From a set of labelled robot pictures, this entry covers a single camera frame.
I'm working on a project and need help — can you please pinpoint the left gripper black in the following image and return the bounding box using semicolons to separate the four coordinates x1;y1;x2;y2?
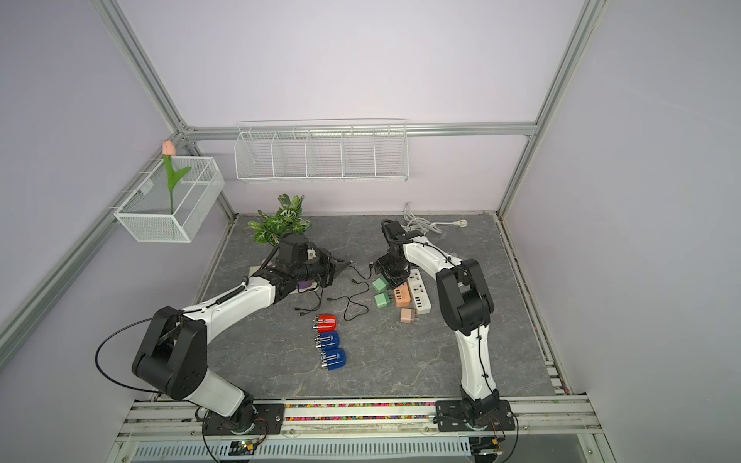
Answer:
293;247;350;289

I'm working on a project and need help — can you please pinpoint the green charger cube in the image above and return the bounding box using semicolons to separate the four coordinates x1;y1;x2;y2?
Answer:
374;292;392;309
372;277;389;293

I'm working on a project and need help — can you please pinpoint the black usb cable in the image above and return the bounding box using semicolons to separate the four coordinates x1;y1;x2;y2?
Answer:
297;279;372;322
332;259;376;285

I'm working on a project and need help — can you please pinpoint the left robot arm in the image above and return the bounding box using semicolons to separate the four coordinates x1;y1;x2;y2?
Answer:
131;233;347;434

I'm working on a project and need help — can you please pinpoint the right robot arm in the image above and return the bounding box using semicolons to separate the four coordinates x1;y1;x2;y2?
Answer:
374;219;509;428

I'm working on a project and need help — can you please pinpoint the red electric shaver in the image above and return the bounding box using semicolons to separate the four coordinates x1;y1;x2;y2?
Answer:
313;314;337;334

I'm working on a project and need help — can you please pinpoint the orange power strip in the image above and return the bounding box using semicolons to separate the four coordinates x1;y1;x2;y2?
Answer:
394;283;412;308

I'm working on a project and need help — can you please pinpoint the cream hand-shaped holder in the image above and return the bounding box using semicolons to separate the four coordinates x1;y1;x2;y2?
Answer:
249;265;318;294

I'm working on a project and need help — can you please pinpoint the potted green plant black vase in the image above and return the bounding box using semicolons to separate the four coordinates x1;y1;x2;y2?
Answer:
248;194;312;246

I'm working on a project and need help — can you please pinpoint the white power strip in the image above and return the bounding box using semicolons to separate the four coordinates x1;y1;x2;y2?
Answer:
407;268;431;316

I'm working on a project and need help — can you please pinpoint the pink charger cube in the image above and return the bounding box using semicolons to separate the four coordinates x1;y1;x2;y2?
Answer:
399;308;417;324

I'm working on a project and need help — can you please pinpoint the pink artificial tulip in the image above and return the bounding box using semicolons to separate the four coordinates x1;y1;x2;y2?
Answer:
162;141;191;214

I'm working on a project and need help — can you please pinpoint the white power cord bundle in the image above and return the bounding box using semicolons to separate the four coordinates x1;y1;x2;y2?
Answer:
401;203;469;235

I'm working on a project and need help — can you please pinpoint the long white wire shelf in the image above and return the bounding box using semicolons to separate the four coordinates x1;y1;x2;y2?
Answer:
233;119;409;182

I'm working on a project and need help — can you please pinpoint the white wire basket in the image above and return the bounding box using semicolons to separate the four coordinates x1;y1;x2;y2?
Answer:
114;155;225;243

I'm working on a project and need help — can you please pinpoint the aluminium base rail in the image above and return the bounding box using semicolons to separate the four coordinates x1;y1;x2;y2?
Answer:
116;395;604;442

